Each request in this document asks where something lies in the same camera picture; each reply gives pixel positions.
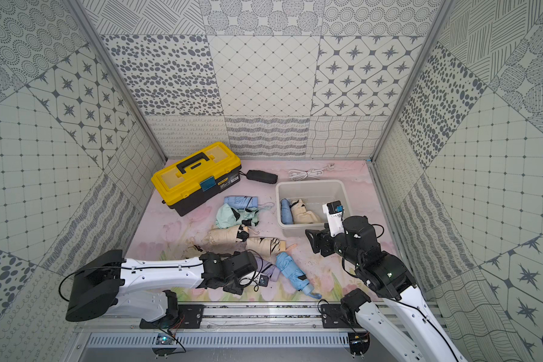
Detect lavender umbrella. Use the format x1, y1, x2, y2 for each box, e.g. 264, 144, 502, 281
256, 256, 281, 282

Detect large beige umbrella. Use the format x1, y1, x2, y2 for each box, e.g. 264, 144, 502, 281
291, 199, 321, 224

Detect white plastic storage box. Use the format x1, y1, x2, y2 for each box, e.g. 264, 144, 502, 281
275, 179, 354, 237

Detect light blue umbrella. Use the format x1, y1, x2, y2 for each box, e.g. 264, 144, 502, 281
281, 198, 294, 225

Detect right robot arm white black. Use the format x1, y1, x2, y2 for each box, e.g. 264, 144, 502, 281
306, 214, 466, 361

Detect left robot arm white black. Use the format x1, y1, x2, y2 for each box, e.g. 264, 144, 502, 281
66, 250, 257, 327

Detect beige umbrella black inner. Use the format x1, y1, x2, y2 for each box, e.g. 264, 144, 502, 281
208, 225, 250, 245

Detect mint green umbrella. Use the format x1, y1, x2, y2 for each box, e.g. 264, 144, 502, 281
215, 204, 259, 229

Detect beige umbrella black stripes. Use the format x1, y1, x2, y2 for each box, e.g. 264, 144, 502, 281
245, 237, 287, 258

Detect sky blue long umbrella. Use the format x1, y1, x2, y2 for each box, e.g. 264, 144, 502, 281
276, 252, 322, 300

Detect periwinkle blue folded umbrella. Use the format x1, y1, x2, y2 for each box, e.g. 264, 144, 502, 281
224, 195, 259, 210

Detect yellow black toolbox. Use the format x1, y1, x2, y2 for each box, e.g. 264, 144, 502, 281
152, 142, 241, 217

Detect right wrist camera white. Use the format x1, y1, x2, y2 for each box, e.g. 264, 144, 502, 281
322, 201, 345, 238

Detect aluminium mounting rail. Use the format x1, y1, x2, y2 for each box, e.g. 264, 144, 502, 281
71, 300, 449, 334

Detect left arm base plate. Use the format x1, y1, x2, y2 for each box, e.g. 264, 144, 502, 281
139, 304, 205, 330

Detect white slotted cable duct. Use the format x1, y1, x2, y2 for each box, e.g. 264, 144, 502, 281
87, 331, 349, 349

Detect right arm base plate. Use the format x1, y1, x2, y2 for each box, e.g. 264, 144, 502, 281
318, 302, 360, 329

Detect white coiled cable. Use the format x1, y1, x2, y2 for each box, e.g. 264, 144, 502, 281
287, 164, 336, 182

